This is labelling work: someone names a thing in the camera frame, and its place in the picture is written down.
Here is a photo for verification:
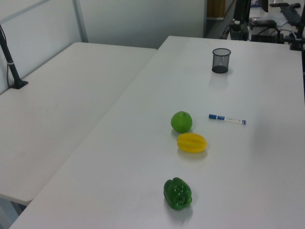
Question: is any black electronics box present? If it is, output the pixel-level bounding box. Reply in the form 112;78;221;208
251;33;285;44

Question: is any blue and white marker pen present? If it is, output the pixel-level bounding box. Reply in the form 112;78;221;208
208;114;248;125

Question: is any wooden cabinet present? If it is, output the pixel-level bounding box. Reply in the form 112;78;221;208
206;0;226;18

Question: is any white side table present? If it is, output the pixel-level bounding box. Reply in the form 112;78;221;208
0;42;158;206

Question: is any black handheld device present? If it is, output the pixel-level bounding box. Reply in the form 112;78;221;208
249;19;277;31

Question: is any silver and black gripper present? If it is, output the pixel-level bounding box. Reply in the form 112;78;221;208
229;0;246;31

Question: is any dark green box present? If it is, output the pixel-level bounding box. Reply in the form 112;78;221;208
230;25;249;41

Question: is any yellow star fruit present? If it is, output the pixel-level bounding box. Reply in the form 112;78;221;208
176;133;207;154

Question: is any black clamp camera stand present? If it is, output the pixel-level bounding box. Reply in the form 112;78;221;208
289;0;305;51

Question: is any round green fruit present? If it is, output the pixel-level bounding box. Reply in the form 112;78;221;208
170;111;193;134

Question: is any grey partition frame post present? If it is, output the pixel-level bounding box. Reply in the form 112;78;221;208
72;0;89;44

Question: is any green bell pepper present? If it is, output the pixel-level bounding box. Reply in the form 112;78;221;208
163;177;193;211

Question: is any black camera stand pole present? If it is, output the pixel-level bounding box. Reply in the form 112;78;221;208
0;23;29;90

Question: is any black mesh pen cup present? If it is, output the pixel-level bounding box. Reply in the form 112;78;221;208
212;48;232;74

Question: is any black keyboard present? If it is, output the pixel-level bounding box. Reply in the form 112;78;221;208
279;4;302;26

